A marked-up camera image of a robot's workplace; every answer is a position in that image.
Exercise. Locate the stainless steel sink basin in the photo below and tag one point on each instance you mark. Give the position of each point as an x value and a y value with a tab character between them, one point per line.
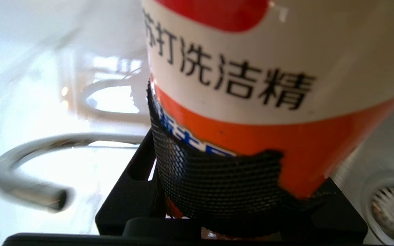
375	147

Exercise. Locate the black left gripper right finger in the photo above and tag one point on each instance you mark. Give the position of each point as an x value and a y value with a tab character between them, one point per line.
340	218

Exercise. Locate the yellow-capped orange dish soap bottle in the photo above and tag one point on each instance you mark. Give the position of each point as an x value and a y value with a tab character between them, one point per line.
268	95

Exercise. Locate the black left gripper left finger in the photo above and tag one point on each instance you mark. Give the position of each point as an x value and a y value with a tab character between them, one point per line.
132	201

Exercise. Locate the chrome gooseneck faucet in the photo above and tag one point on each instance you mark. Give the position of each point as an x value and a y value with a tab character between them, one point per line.
22	184

